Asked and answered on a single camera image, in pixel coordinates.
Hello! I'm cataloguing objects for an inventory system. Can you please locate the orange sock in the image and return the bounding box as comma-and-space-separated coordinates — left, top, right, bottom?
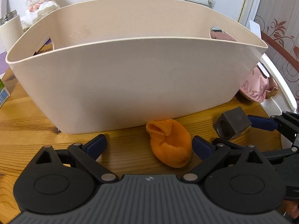
145, 119, 192, 168

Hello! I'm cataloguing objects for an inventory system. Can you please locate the green drink carton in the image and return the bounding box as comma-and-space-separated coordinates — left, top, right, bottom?
0, 80, 10, 107

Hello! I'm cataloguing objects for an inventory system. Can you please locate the dark grey cube box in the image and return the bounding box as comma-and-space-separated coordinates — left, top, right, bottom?
213, 107, 251, 141

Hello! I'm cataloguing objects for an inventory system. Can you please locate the pink satin pouch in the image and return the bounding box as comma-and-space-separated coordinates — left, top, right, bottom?
210, 26, 279, 103

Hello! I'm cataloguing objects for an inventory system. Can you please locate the beige plastic storage bin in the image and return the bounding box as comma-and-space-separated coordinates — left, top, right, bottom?
6, 0, 268, 134

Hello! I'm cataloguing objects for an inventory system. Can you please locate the purple white board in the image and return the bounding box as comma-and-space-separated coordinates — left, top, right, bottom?
0, 0, 8, 17

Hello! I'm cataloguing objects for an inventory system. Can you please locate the cream thermos bottle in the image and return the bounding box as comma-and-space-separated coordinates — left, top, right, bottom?
1, 10, 23, 53

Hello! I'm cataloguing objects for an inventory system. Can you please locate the white phone stand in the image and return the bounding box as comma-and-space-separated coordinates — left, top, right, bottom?
249, 20, 261, 38

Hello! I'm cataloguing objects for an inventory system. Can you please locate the white plush lamb toy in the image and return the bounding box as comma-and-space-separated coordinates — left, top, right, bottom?
21, 0, 60, 29

